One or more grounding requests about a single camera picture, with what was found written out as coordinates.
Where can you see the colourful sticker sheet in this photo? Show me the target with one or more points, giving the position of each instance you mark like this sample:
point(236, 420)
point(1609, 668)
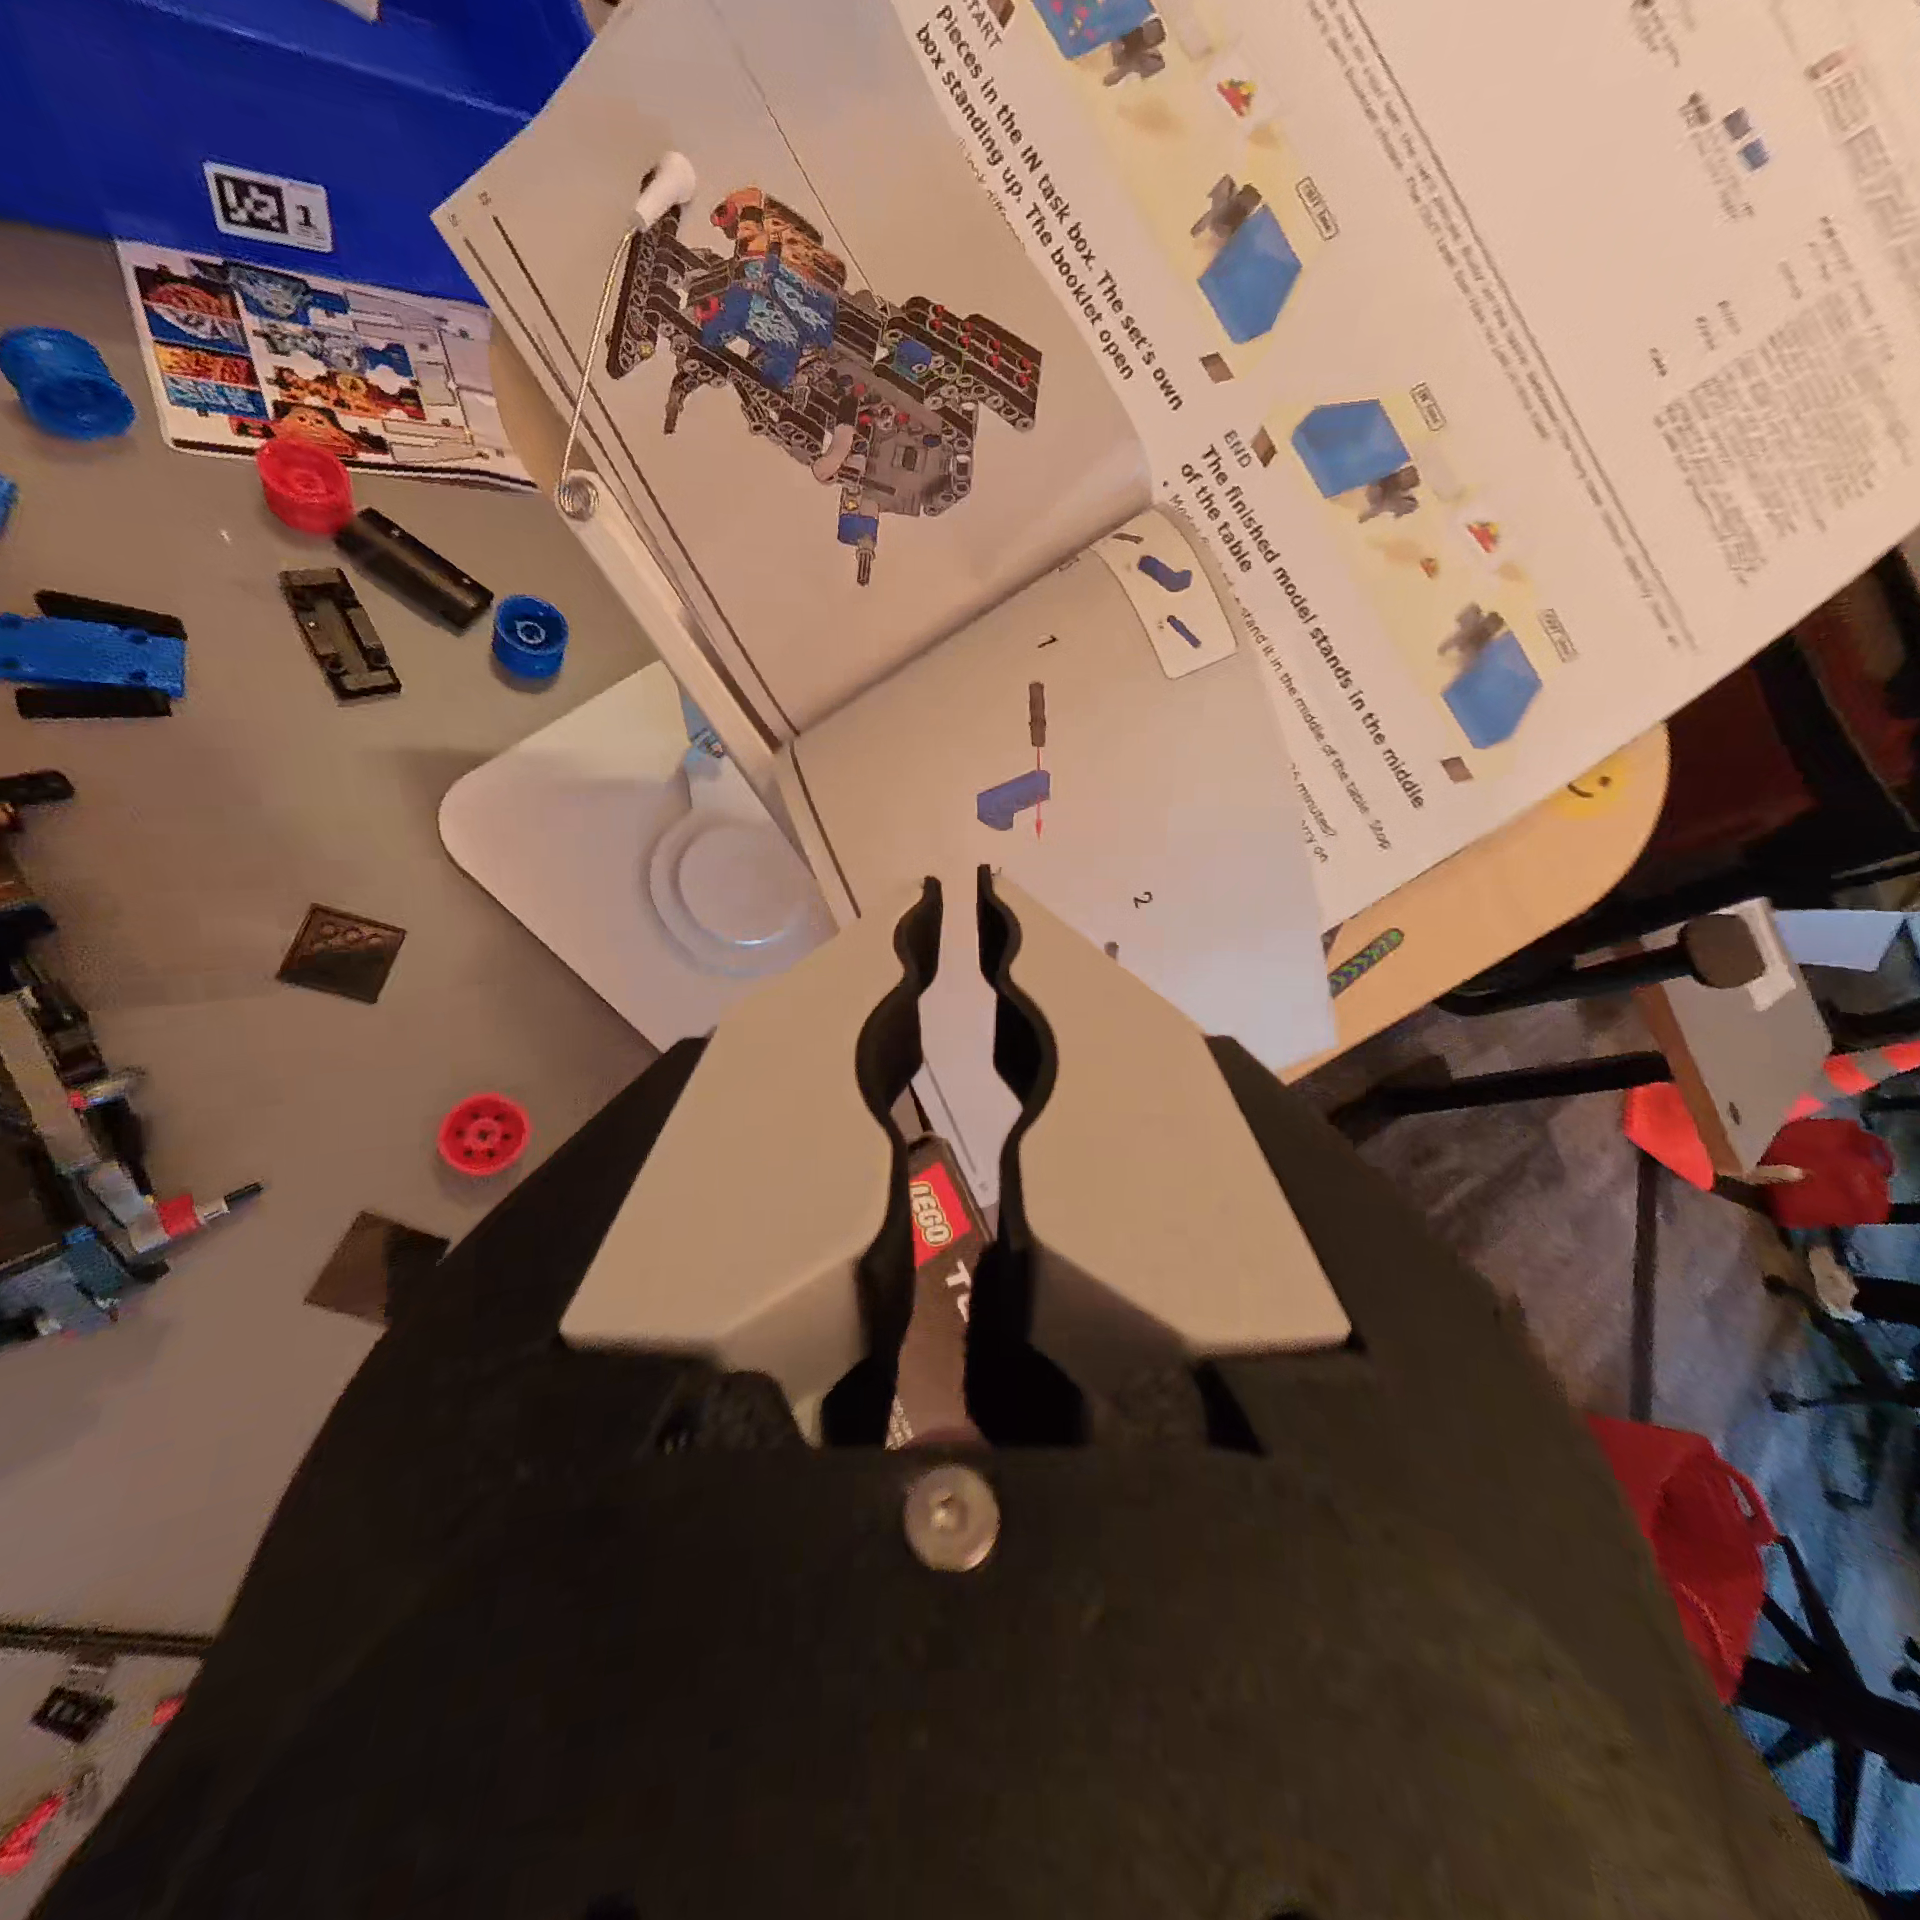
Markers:
point(301, 360)

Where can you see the blue long beam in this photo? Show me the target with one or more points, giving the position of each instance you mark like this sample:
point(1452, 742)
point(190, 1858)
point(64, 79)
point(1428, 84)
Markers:
point(89, 657)

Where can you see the black square printed tile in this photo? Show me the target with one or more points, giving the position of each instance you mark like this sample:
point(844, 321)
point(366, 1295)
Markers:
point(369, 1266)

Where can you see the black long beam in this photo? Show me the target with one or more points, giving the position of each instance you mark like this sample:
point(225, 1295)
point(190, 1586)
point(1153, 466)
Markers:
point(413, 567)

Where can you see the black frame plate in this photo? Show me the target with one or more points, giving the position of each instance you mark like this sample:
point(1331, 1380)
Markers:
point(341, 633)

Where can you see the black toy truck model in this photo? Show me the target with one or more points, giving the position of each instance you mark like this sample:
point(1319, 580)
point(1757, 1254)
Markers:
point(45, 1080)

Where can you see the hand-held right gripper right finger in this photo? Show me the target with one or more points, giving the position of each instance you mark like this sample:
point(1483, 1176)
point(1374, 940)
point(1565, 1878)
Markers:
point(1185, 1200)

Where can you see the instruction booklet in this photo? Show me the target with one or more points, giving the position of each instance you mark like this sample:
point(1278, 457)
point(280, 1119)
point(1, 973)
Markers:
point(960, 194)

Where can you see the grey desk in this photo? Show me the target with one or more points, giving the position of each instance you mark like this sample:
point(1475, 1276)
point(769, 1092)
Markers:
point(225, 1049)

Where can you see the blue storage bin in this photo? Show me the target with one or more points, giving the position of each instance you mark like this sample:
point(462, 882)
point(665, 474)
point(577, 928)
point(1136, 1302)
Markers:
point(301, 90)

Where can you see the black grid plate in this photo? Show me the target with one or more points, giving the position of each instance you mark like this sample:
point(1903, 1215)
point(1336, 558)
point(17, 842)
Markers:
point(341, 954)

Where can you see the printed task instruction sheet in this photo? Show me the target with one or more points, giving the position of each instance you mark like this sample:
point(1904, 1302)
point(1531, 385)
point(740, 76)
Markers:
point(1500, 301)

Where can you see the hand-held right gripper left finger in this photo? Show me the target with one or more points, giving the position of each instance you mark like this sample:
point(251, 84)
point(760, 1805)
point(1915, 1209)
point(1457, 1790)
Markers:
point(720, 1200)

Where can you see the red bag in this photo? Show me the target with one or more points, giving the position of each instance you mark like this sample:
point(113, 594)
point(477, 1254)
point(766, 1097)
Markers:
point(1680, 1530)

